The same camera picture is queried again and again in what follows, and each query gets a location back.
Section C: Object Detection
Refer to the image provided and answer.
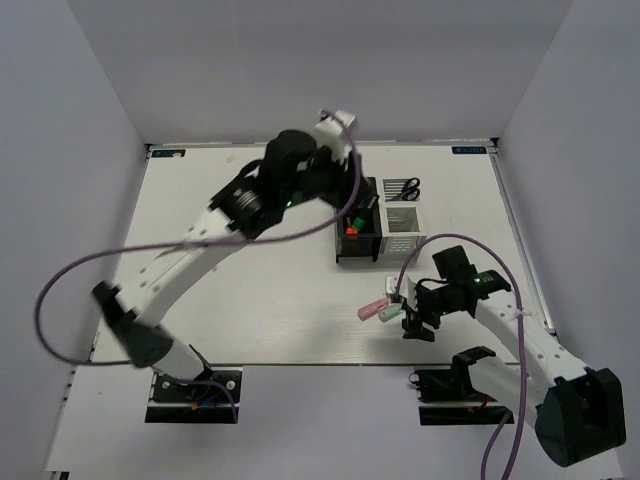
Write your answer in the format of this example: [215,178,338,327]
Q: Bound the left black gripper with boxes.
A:
[282,139,371,210]

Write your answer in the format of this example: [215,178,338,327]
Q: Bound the green translucent small case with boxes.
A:
[378,304,404,323]

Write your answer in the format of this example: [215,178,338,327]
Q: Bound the green cap black highlighter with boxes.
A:
[350,195,379,232]

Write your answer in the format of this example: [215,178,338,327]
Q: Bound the pink translucent small case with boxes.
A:
[357,298,389,321]

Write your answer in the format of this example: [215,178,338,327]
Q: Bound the black handled scissors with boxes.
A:
[400,177,421,201]

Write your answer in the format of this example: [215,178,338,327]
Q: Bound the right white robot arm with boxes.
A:
[385,246,627,467]

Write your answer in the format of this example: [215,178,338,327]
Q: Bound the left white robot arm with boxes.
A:
[91,130,371,399]

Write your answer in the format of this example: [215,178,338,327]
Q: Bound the black slotted pen holder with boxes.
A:
[334,177,382,263]

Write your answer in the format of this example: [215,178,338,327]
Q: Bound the white slotted pen holder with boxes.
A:
[376,178,426,266]

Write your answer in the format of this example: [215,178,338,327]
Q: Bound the right blue corner label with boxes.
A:
[451,145,487,155]

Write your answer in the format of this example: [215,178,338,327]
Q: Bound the blue corner label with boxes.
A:
[151,149,186,158]
[451,145,487,155]

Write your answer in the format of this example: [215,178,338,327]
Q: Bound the left blue corner label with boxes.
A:
[151,149,186,158]

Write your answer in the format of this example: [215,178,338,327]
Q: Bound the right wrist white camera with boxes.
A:
[385,275,417,311]

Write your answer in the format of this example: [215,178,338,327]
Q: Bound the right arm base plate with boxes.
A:
[408,368,512,426]

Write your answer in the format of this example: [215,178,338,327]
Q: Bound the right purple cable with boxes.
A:
[397,233,528,480]

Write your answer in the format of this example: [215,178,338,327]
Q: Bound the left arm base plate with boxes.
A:
[145,368,243,425]

